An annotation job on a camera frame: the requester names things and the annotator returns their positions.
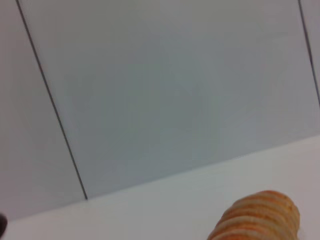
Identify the orange striped bread roll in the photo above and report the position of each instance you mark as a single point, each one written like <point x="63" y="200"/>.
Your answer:
<point x="262" y="217"/>

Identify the dark brown wicker basket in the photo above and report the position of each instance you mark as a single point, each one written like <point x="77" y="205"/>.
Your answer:
<point x="2" y="225"/>

